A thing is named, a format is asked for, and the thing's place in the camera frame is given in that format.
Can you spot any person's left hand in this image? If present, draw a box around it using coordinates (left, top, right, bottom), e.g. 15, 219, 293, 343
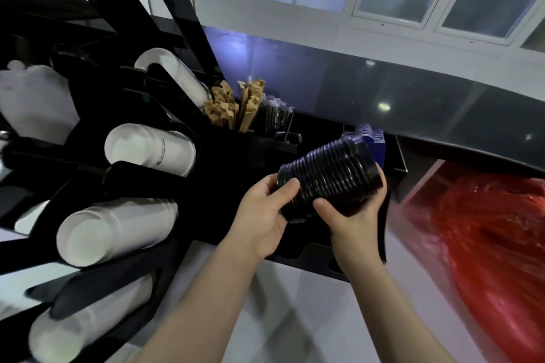
226, 172, 301, 260

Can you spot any person's right hand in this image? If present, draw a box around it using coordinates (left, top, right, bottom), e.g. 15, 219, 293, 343
313, 163, 388, 277

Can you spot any stack of black cup lids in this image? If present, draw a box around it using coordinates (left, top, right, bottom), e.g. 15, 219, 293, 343
276, 135, 382, 224

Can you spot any person's right forearm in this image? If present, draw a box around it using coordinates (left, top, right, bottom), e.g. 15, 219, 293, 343
341, 260, 458, 363

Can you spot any person's left forearm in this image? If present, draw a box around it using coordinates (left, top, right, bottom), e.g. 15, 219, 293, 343
131, 243, 273, 363

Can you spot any black condiment organizer tray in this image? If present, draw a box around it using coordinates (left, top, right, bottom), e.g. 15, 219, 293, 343
192, 111, 409, 284

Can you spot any bunch of black straws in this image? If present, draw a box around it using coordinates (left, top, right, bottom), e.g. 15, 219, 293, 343
255, 94, 295, 143

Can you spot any stack of blue packets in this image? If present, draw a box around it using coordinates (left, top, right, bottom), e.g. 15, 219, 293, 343
343, 122, 386, 165

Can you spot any bunch of paper-wrapped wooden stirrers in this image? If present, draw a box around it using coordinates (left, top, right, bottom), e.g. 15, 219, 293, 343
237, 77, 266, 134

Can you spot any bunch of brown sugar packets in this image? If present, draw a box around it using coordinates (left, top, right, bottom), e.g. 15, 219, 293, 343
203, 80, 239, 130

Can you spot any printed white paper cup stack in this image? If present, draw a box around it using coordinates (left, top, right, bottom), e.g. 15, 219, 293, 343
104, 123, 197, 177

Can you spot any slim white paper cup stack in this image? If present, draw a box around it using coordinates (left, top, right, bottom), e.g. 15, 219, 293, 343
134, 47, 212, 107

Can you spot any red plastic bag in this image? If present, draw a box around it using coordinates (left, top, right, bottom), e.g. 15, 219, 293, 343
419, 175, 545, 363

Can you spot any wide white paper cup stack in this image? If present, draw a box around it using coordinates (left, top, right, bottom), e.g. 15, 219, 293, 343
56, 198, 179, 268

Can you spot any black cup dispenser rack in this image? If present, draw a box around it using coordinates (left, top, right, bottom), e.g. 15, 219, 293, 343
0, 0, 228, 363

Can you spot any plain white paper cup stack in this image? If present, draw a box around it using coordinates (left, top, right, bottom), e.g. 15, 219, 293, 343
27, 275, 155, 363

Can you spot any white plastic wrapped bundle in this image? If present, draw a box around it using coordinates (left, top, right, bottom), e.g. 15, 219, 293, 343
0, 60, 81, 145

